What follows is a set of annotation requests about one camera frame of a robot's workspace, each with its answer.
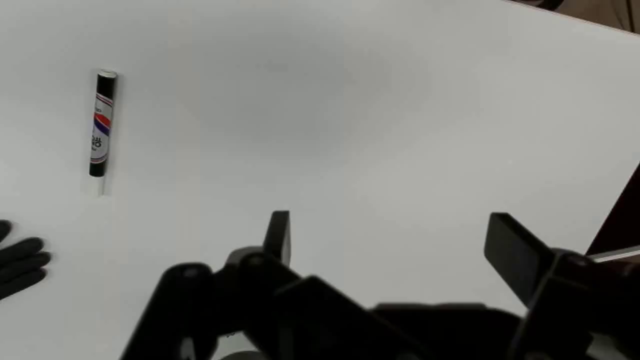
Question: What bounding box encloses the black glove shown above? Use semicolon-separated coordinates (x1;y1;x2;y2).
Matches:
0;219;54;300

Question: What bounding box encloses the black white marker pen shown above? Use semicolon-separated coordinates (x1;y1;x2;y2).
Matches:
88;67;122;196

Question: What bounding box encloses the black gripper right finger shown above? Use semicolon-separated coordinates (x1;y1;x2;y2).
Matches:
482;211;640;360

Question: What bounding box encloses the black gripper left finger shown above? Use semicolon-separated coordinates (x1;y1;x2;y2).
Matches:
118;209;428;360

